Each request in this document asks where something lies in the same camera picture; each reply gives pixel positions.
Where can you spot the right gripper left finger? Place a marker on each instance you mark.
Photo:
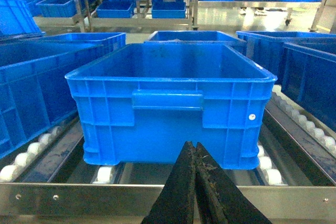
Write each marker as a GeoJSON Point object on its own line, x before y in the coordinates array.
{"type": "Point", "coordinates": [175, 204]}

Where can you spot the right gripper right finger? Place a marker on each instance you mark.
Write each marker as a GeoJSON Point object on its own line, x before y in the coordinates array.
{"type": "Point", "coordinates": [218, 198]}

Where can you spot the stainless steel roller shelf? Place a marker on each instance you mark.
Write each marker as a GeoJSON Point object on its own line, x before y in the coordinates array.
{"type": "Point", "coordinates": [295, 182]}

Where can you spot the blue bin right front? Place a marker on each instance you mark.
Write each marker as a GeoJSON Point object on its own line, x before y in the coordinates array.
{"type": "Point", "coordinates": [141, 103]}

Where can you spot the blue bin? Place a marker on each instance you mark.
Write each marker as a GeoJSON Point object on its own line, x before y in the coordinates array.
{"type": "Point", "coordinates": [141, 103]}
{"type": "Point", "coordinates": [309, 78]}
{"type": "Point", "coordinates": [34, 92]}

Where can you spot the blue bin far right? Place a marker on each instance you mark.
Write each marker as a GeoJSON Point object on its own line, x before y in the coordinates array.
{"type": "Point", "coordinates": [309, 78]}

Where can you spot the blue bin left front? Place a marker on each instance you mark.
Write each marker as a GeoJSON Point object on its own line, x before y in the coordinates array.
{"type": "Point", "coordinates": [34, 92]}

